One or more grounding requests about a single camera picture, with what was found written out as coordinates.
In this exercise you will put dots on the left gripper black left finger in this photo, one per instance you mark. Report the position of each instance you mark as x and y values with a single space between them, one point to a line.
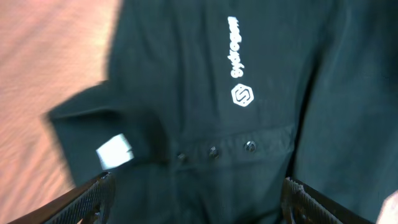
89 203

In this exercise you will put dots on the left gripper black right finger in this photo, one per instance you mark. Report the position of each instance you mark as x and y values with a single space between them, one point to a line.
302 204

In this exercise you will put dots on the black polo shirt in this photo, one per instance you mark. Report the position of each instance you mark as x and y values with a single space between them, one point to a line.
209 105

